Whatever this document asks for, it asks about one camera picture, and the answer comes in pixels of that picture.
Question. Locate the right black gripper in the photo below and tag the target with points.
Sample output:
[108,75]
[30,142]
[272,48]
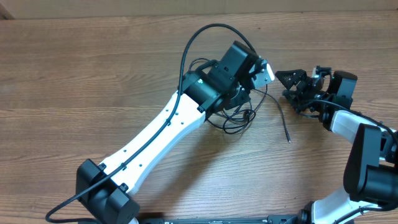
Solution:
[297,74]

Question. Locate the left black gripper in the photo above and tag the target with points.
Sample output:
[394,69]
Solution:
[241,98]

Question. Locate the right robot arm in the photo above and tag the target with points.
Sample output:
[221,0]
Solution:
[370,176]

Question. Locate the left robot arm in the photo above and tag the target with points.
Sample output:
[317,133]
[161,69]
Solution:
[213,86]

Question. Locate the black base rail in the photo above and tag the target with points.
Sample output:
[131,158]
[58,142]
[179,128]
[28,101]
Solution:
[271,219]

